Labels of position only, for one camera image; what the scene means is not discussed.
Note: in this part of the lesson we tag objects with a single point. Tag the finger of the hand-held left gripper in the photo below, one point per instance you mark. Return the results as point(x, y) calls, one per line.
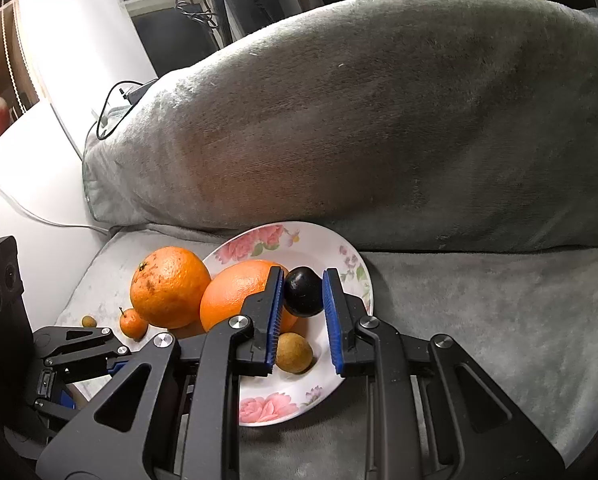
point(79, 342)
point(66, 397)

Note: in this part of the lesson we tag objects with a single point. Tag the white floral plate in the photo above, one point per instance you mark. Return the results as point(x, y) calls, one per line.
point(329, 250)

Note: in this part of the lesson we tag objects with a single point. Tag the large smooth orange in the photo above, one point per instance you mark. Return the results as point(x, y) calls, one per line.
point(234, 295)

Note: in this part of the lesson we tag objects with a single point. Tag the brown longan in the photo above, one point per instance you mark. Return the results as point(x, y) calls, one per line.
point(89, 321)
point(293, 353)

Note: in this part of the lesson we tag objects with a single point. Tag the small mandarin with stem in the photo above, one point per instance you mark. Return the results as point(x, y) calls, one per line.
point(133, 325)

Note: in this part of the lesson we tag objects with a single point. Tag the dark purple plum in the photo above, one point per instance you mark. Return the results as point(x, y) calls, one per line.
point(304, 292)

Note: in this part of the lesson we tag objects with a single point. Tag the large spotted orange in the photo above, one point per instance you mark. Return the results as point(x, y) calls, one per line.
point(169, 287)

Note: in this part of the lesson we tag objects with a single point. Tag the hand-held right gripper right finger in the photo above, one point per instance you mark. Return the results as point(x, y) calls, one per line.
point(331, 325)

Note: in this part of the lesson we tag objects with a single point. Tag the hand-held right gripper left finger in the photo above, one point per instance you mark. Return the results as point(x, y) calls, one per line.
point(277, 320)

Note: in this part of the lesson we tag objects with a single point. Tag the white window frame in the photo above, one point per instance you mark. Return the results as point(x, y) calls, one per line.
point(144, 7)

